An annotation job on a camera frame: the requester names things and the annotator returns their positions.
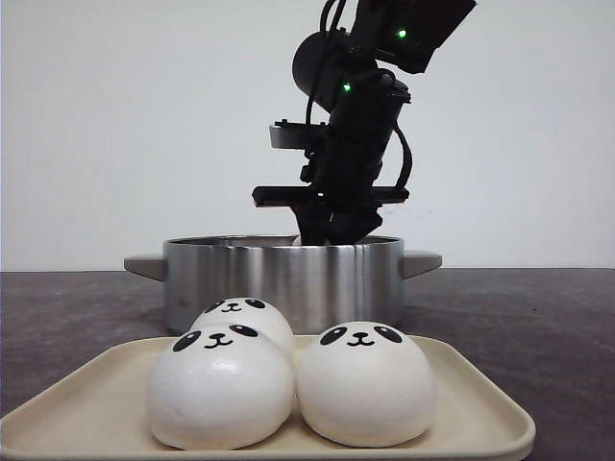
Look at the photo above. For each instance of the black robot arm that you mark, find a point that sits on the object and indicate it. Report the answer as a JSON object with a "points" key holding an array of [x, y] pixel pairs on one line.
{"points": [[338, 70]]}

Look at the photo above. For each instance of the panda bun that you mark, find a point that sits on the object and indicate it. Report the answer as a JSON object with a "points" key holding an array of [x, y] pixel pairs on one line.
{"points": [[366, 384], [254, 313], [222, 386]]}

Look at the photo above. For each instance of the stainless steel steamer pot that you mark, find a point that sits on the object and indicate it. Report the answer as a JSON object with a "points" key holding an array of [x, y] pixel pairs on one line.
{"points": [[312, 286]]}

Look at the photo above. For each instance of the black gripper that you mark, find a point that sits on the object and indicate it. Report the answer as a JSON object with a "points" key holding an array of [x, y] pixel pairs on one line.
{"points": [[340, 173]]}

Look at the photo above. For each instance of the beige plastic tray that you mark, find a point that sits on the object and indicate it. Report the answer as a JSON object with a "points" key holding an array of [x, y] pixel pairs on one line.
{"points": [[97, 413]]}

